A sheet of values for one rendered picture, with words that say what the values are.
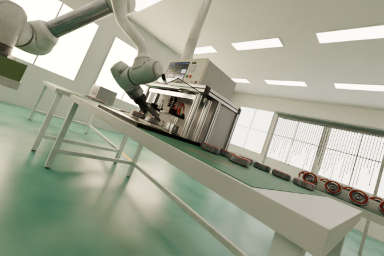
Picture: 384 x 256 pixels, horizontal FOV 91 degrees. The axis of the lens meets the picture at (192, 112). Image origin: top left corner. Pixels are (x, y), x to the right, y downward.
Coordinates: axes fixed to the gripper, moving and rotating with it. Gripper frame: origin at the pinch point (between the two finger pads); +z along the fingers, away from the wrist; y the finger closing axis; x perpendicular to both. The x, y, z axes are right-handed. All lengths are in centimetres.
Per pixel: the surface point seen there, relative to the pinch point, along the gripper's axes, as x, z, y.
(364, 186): -343, 541, -71
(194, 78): -38.1, -6.5, -4.7
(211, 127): -22.0, 19.9, -21.7
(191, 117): -12.8, 3.1, -20.4
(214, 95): -34.5, 2.8, -21.7
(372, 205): -62, 111, -100
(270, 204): 18, -19, -88
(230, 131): -36, 38, -21
